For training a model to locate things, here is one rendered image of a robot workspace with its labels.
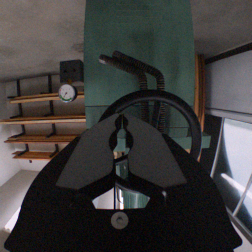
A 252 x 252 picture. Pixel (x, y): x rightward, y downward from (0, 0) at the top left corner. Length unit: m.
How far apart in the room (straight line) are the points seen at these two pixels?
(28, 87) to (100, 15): 3.36
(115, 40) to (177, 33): 0.25
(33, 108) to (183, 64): 3.53
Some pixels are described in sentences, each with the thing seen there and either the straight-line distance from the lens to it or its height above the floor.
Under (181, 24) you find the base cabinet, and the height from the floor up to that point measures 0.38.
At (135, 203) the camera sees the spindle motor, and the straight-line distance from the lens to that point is 0.81.
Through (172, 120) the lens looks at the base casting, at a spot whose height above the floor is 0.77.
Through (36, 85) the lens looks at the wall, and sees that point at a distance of 3.62.
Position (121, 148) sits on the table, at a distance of 0.49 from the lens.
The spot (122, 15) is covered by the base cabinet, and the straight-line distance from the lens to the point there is 0.56.
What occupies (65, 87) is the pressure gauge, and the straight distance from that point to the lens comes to 0.44.
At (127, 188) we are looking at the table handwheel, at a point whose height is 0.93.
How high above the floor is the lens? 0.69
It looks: 12 degrees up
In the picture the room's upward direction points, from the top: 179 degrees clockwise
